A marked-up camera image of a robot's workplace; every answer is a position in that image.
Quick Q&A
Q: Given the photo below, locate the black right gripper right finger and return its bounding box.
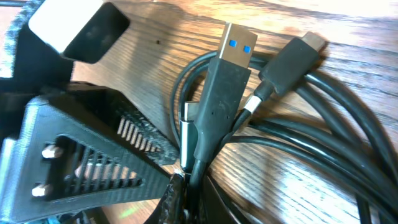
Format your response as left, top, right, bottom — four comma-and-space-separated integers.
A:
201, 176, 249, 224

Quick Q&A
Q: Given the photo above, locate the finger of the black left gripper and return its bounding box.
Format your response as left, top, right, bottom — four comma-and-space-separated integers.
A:
1, 93, 170, 223
71, 82, 179, 166

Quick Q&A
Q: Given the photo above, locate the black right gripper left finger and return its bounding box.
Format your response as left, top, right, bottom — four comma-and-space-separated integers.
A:
144, 174, 185, 224

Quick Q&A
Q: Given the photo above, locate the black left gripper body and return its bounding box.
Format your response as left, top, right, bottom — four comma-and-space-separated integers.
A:
1, 0, 73, 137

